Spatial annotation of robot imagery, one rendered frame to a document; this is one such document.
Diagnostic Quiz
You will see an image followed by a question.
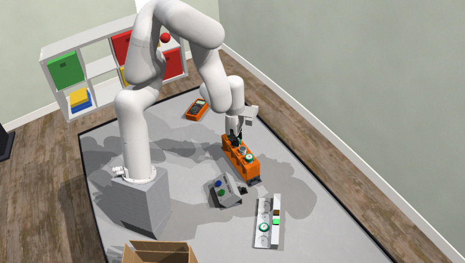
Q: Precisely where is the grey key housing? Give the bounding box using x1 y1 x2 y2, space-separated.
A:
212 171 248 210

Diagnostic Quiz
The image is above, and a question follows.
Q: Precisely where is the orange digital multimeter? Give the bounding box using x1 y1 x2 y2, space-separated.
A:
185 99 209 121

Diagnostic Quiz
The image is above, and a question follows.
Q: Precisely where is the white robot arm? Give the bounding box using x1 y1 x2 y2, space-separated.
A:
112 0 258 185

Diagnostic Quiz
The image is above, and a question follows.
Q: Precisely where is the orange tube rack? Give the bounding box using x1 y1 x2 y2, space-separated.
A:
222 134 260 183

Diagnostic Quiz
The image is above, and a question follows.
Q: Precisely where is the black mounting bracket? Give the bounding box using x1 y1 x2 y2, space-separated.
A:
247 175 262 187

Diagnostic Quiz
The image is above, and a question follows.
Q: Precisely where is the black table edge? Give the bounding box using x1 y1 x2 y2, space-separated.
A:
77 86 398 263

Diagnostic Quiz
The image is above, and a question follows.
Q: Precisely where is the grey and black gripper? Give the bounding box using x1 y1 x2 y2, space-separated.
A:
225 113 244 147

